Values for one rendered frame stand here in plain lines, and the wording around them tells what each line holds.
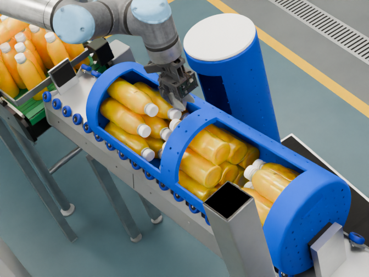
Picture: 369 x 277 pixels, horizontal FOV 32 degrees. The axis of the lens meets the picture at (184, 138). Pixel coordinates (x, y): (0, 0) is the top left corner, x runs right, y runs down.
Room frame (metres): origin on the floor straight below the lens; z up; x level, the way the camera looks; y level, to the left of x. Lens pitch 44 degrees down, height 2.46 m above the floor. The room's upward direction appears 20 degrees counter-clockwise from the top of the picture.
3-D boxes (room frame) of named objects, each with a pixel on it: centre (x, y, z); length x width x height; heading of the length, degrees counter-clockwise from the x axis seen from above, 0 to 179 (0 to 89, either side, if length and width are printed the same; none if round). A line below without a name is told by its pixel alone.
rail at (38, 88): (2.18, 0.40, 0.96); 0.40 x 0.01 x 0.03; 117
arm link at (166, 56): (1.35, -0.03, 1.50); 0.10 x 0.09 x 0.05; 117
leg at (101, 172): (2.02, 0.40, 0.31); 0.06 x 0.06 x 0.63; 27
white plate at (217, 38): (1.95, -0.26, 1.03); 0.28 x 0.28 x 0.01
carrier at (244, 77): (1.95, -0.26, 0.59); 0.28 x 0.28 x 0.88
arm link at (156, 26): (1.35, -0.03, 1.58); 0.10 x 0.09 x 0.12; 49
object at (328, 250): (0.93, -0.25, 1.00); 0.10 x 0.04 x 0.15; 117
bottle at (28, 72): (2.18, 0.50, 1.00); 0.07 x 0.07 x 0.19
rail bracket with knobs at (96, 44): (2.24, 0.21, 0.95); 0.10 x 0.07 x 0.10; 117
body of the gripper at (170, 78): (1.34, -0.04, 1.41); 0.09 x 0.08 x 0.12; 27
